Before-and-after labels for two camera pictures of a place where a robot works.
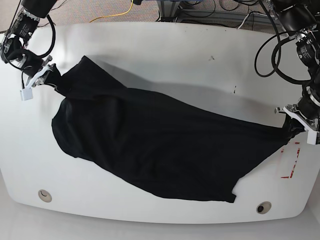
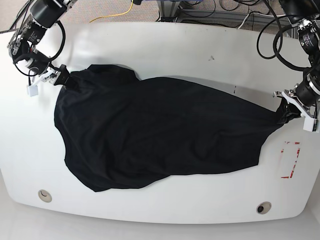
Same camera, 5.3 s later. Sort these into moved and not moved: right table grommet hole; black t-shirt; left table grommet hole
Moved: black t-shirt
Not moved: right table grommet hole; left table grommet hole
